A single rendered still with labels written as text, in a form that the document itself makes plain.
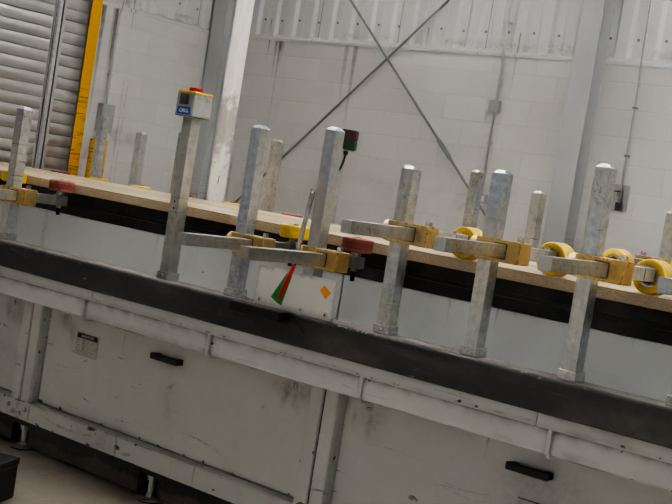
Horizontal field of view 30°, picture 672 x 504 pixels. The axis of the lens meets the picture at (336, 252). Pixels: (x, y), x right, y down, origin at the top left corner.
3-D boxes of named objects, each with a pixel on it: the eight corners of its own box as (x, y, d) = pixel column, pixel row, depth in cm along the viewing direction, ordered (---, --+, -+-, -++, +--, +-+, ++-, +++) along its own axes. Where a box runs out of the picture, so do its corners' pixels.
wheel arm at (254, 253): (247, 263, 286) (250, 245, 286) (236, 261, 288) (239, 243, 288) (363, 272, 320) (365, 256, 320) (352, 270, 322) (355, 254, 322)
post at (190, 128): (166, 280, 343) (192, 117, 340) (154, 277, 346) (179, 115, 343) (178, 281, 346) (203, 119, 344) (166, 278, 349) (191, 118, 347)
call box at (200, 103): (191, 119, 339) (195, 91, 338) (173, 117, 343) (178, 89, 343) (209, 123, 344) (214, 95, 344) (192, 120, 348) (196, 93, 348)
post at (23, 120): (1, 259, 390) (24, 106, 387) (-5, 257, 392) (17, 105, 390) (11, 260, 393) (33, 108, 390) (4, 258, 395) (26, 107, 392)
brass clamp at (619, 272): (619, 285, 258) (623, 261, 258) (562, 274, 266) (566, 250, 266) (632, 286, 263) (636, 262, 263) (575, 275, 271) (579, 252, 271)
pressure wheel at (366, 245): (354, 283, 314) (361, 237, 313) (329, 277, 319) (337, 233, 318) (373, 284, 320) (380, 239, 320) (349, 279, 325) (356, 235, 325)
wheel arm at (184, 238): (184, 249, 305) (187, 231, 305) (175, 246, 307) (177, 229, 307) (300, 258, 339) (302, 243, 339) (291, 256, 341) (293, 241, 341)
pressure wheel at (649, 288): (657, 253, 278) (626, 266, 283) (670, 286, 276) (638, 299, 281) (668, 254, 283) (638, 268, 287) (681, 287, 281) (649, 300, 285)
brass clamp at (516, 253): (515, 265, 274) (519, 242, 273) (464, 255, 282) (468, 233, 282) (529, 266, 278) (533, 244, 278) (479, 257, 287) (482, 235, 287)
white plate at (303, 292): (329, 321, 306) (336, 281, 305) (252, 302, 322) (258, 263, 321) (331, 321, 306) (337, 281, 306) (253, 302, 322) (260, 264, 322)
